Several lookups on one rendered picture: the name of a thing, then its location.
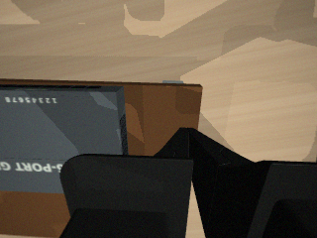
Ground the brown wooden stand with grey legs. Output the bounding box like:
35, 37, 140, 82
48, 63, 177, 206
0, 78, 203, 238

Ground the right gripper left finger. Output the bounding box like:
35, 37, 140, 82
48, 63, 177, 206
60, 127, 194, 238

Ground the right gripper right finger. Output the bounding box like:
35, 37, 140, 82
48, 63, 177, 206
186, 128, 317, 238

